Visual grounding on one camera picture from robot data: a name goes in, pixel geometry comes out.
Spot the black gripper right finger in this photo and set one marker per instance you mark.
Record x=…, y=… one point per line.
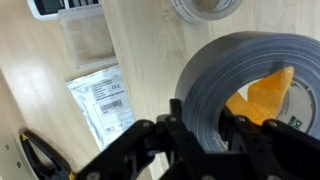
x=283, y=150

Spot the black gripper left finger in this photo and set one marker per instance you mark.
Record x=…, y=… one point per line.
x=133, y=150

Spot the yellow paper scrap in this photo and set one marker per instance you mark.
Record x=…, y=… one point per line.
x=266, y=96

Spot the grey duct tape roll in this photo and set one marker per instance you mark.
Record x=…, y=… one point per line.
x=213, y=83

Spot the white front wooden drawer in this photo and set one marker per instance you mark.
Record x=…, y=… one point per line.
x=30, y=83

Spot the clear printed tape roll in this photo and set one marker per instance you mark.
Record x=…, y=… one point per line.
x=186, y=13

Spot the clear plastic bag with label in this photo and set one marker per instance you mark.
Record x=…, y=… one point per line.
x=103, y=106

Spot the black yellow clamp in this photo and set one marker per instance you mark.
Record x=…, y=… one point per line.
x=36, y=156

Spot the clear plastic box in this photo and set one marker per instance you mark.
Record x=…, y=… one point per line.
x=86, y=36

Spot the white handheld meter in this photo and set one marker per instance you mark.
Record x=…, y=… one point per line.
x=46, y=8

